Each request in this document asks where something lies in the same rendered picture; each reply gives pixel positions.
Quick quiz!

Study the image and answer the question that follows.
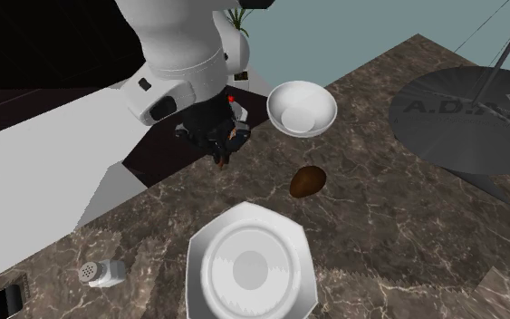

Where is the brown egg-shaped fruit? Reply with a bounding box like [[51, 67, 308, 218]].
[[289, 165, 328, 199]]

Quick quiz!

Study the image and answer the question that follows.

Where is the grey round base with pole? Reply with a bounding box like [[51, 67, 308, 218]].
[[388, 0, 510, 206]]

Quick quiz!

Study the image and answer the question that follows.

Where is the white bowl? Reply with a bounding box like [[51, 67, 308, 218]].
[[265, 80, 339, 139]]

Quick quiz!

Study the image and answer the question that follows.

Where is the green potted plant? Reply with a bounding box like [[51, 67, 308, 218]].
[[225, 7, 255, 39]]

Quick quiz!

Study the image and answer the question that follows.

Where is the white octagonal plate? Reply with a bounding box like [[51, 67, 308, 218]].
[[185, 201, 319, 319]]

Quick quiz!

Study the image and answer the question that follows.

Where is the white salt shaker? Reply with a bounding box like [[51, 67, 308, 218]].
[[77, 259, 128, 289]]

